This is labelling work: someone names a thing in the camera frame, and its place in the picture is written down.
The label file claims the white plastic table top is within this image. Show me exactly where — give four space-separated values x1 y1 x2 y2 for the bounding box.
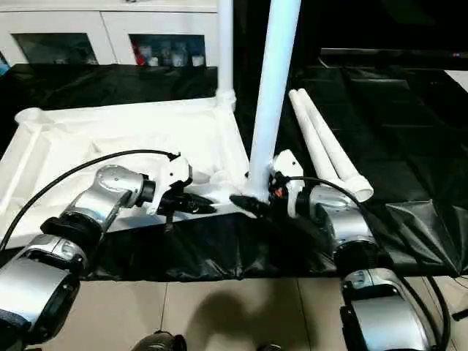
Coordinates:
0 95 265 250

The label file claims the black mat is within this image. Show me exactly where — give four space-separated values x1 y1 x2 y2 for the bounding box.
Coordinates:
0 62 468 283

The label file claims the white cabinet with glass doors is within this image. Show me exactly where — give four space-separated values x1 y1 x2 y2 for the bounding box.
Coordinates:
0 0 221 67

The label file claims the grey robot torso cover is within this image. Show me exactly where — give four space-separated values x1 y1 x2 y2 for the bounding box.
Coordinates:
0 309 32 351

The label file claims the white flat board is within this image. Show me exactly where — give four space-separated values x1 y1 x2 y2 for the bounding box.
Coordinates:
448 69 468 88

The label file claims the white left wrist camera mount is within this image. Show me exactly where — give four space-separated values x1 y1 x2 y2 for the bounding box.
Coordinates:
145 151 194 217

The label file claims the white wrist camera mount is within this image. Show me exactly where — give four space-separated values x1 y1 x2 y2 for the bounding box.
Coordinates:
271 148 305 219
145 151 194 217

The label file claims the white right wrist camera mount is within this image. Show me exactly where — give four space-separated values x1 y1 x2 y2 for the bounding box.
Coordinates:
271 148 305 219

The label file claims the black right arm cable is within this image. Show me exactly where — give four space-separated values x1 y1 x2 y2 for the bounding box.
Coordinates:
279 175 451 351

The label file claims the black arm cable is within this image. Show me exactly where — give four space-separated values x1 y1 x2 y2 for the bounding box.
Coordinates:
0 148 181 250
279 175 451 351

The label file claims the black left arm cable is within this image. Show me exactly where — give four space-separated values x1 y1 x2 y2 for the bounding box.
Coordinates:
0 148 181 250

